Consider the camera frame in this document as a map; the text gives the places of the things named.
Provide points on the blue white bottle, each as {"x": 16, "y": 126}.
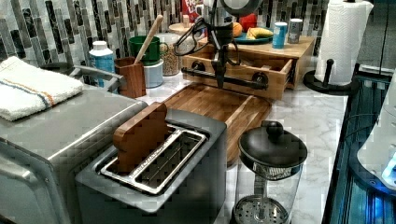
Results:
{"x": 101, "y": 57}

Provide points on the wooden drawer cabinet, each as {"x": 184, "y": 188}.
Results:
{"x": 301, "y": 53}

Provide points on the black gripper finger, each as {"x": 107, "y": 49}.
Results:
{"x": 217, "y": 66}
{"x": 223, "y": 71}

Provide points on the french press with black lid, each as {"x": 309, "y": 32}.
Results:
{"x": 268, "y": 174}

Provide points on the white paper towel roll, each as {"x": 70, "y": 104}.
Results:
{"x": 341, "y": 38}

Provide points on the black paper towel holder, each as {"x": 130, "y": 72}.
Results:
{"x": 324, "y": 86}

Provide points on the teal plate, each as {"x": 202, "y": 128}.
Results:
{"x": 242, "y": 40}

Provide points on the black drawer handle bar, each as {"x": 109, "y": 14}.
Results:
{"x": 259, "y": 81}

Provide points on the silver pepper shaker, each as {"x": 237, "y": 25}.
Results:
{"x": 295, "y": 28}

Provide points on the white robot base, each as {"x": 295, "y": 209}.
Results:
{"x": 377, "y": 155}

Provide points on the red apple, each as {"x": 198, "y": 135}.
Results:
{"x": 249, "y": 21}

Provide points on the yellow banana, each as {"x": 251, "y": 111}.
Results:
{"x": 258, "y": 32}

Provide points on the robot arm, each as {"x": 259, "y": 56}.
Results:
{"x": 221, "y": 11}

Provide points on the stainless toaster oven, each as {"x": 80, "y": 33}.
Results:
{"x": 42, "y": 154}

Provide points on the blue salt shaker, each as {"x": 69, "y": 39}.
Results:
{"x": 279, "y": 36}

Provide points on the white ceramic cup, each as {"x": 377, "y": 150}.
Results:
{"x": 154, "y": 75}

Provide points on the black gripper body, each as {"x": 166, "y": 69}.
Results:
{"x": 220, "y": 37}

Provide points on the red cereal box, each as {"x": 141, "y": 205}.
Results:
{"x": 192, "y": 8}

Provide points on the wooden toast slice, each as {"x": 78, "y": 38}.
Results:
{"x": 139, "y": 136}

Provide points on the green mug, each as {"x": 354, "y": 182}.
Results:
{"x": 152, "y": 52}

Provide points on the white striped folded towel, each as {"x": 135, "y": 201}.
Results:
{"x": 26, "y": 89}

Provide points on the dark wooden cutting board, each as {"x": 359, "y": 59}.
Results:
{"x": 238, "y": 111}

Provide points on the light wooden drawer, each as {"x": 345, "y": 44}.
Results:
{"x": 277, "y": 70}

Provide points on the wooden spoon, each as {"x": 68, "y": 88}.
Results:
{"x": 148, "y": 38}

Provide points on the grey two-slot toaster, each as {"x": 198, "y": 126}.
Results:
{"x": 181, "y": 182}

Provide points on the wooden utensil holder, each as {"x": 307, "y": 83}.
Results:
{"x": 133, "y": 73}

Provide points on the orange fruit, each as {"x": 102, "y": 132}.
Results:
{"x": 237, "y": 29}

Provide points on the glass jar with grains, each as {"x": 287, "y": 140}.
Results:
{"x": 171, "y": 62}

